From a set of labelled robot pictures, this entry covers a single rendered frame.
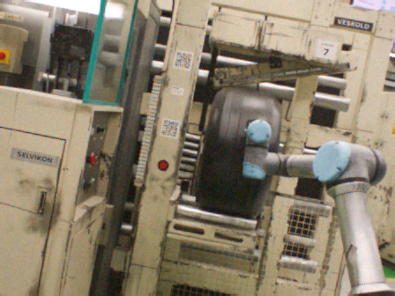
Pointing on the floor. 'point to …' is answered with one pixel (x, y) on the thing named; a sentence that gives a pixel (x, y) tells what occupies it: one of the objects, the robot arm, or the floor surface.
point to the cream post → (166, 151)
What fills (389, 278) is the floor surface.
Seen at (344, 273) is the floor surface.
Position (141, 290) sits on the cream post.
